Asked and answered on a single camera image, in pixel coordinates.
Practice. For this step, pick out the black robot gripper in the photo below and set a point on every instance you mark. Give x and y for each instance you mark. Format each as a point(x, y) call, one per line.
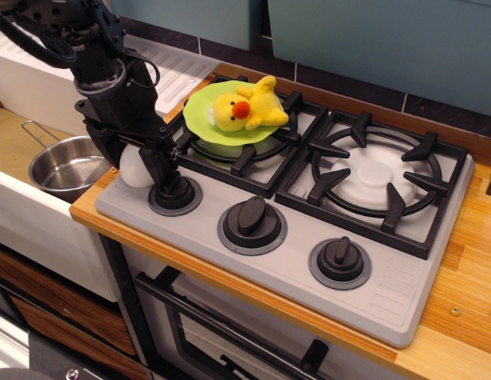
point(118, 111)

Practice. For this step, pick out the white egg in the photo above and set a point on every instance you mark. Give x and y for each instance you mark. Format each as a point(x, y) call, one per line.
point(132, 169)

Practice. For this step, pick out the yellow stuffed duck toy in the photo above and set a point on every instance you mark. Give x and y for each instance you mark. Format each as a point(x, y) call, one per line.
point(248, 108)

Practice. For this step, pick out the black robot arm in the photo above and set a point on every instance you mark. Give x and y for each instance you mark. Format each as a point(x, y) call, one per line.
point(84, 37)

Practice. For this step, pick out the light green plastic plate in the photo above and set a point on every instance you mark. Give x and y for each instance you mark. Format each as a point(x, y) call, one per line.
point(198, 117)

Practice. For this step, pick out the stainless steel pot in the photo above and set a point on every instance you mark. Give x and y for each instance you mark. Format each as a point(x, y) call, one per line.
point(67, 168)

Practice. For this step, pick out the white toy sink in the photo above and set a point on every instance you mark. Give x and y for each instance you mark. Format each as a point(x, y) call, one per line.
point(33, 223)

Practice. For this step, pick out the black left stove knob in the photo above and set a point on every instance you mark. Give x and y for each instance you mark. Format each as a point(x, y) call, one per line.
point(186, 197)

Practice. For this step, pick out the black stove knob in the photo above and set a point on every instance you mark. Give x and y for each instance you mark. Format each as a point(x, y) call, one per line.
point(340, 264)
point(186, 197)
point(252, 227)

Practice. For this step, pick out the black left burner grate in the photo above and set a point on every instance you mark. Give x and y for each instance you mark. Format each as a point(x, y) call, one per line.
point(255, 168)

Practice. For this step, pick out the black burner grate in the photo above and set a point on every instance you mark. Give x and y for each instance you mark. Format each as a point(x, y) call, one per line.
point(381, 182)
point(255, 168)

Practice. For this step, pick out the black middle stove knob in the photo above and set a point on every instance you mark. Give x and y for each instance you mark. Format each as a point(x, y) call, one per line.
point(252, 227)

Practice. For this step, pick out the grey toy stove top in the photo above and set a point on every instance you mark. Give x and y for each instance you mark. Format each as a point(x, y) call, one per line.
point(388, 306)

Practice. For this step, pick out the wooden drawer front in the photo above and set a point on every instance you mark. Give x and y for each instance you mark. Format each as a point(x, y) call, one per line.
point(40, 287)

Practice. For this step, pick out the toy oven door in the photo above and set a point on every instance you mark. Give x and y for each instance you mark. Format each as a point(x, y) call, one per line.
point(290, 340)

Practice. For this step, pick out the black right stove knob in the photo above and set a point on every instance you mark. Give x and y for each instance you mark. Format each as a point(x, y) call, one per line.
point(340, 264)

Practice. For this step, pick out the black right burner grate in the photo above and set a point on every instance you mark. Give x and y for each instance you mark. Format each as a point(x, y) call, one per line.
point(381, 182)

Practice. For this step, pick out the black oven door handle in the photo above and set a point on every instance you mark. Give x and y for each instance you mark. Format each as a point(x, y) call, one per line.
point(181, 310)

